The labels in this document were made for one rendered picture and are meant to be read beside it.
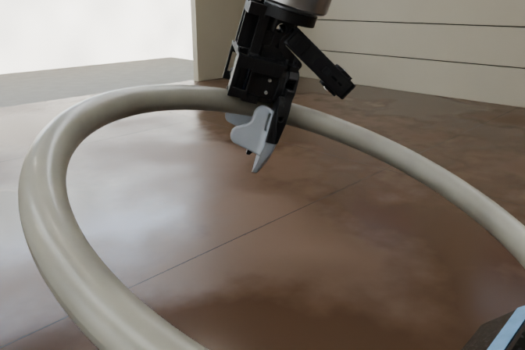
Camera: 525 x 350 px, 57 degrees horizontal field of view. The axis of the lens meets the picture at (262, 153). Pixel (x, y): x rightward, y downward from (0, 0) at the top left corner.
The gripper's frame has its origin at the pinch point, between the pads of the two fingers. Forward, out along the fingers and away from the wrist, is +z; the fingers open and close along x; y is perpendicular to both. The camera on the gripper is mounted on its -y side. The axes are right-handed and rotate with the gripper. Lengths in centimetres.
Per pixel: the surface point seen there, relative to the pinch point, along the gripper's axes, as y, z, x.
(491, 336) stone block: -45.0, 19.9, 8.5
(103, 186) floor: 27, 169, -264
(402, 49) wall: -344, 57, -602
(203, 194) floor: -42, 145, -235
